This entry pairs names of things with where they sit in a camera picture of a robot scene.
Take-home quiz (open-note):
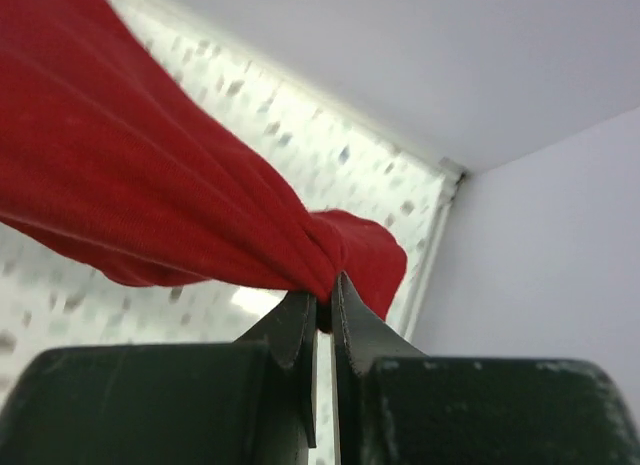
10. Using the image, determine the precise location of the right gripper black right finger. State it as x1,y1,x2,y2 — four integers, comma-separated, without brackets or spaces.
331,275,639,464

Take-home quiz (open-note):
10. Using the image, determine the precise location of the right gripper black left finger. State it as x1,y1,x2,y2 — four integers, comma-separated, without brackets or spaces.
1,292,316,464

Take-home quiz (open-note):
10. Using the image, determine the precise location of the dark red t-shirt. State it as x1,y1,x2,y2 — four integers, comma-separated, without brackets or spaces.
1,0,407,317

